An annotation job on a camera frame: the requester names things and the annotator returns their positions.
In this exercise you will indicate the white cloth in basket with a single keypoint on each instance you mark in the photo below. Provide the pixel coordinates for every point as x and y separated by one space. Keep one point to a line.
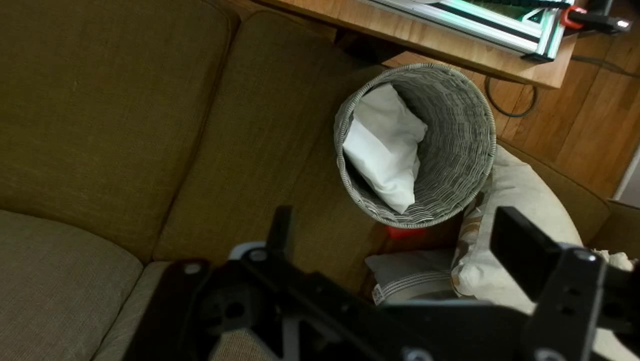
390 151

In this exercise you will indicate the grey woven wicker basket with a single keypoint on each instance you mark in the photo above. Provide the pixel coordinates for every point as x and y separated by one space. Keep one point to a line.
460 133

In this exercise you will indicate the wooden table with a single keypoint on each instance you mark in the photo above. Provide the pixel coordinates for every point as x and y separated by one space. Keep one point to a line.
452 42

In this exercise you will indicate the brown fabric sofa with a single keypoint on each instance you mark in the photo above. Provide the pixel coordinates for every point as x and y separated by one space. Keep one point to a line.
201 133

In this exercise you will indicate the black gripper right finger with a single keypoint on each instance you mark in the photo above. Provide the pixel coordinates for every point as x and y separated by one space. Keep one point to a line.
523 249

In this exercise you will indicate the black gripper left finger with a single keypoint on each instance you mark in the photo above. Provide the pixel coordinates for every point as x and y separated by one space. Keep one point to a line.
281 230

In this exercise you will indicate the cream pillow with pompom trim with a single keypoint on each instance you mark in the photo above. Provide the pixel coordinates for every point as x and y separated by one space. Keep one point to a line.
526 190

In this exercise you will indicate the small red object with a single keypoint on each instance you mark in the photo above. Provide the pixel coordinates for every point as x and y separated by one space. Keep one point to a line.
402 232

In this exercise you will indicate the aluminium frame with green light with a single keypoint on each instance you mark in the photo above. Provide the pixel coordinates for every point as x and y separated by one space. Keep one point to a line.
493 20

